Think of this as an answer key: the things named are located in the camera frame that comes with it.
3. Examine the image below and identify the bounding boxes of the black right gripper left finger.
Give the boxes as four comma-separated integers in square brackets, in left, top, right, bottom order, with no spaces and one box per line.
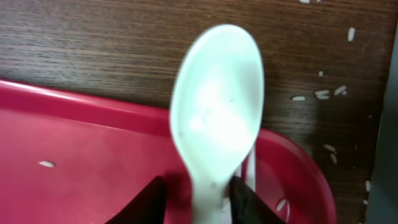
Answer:
[106,175,167,224]

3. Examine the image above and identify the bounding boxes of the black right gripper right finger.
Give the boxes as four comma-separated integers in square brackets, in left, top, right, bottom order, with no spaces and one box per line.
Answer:
[229,176,286,224]

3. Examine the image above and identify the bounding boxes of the white plastic spoon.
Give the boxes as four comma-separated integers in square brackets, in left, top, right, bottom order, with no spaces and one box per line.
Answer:
[170,24,265,223]

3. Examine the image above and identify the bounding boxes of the grey dishwasher rack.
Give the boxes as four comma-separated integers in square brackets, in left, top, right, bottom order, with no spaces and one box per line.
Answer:
[365,36,397,224]

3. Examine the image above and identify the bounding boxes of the red plastic tray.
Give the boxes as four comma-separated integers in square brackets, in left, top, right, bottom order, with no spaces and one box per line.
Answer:
[1,80,337,223]

